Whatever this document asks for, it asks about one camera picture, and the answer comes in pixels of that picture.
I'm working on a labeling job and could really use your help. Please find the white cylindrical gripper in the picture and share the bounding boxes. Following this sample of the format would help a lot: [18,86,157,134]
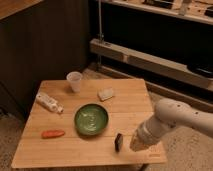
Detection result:
[129,116,169,153]

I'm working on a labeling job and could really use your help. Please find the black eraser block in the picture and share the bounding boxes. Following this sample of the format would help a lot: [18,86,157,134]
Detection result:
[114,133,123,152]

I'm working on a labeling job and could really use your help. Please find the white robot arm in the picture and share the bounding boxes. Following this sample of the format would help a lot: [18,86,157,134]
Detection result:
[130,98,213,152]

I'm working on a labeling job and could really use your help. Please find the wooden folding table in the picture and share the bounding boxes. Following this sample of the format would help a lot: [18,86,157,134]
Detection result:
[12,79,167,168]

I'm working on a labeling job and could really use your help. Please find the green ceramic bowl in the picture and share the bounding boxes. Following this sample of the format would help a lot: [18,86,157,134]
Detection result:
[74,104,109,136]

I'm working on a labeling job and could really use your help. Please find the white sponge block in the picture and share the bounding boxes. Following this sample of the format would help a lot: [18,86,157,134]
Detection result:
[98,88,115,101]

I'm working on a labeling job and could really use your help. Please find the wooden bench beam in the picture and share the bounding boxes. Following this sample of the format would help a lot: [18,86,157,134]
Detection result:
[90,39,213,92]

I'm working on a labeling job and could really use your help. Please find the clear plastic cup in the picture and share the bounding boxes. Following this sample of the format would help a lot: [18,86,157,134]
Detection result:
[66,71,83,93]

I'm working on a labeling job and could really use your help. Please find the orange carrot toy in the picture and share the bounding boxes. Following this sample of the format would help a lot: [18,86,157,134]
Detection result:
[41,130,65,139]

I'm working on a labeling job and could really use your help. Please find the white tube bottle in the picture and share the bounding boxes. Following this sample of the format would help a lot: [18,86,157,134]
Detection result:
[36,92,63,113]

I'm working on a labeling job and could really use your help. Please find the metal vertical pole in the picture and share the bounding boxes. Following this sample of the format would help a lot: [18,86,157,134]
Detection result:
[98,0,103,43]

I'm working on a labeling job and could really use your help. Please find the wooden shelf with items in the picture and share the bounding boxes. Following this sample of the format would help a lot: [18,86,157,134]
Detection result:
[101,0,213,26]

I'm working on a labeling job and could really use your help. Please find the dark wooden cabinet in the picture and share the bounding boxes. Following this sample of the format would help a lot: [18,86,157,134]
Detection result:
[0,0,90,117]

